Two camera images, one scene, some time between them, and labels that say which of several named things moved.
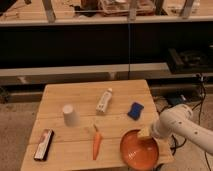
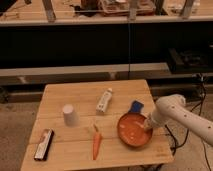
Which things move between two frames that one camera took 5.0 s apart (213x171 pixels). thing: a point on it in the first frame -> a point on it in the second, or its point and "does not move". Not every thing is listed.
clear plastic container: (127, 7) does not move
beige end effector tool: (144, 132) -> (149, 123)
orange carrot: (96, 144) does not move
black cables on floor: (175, 147) does not move
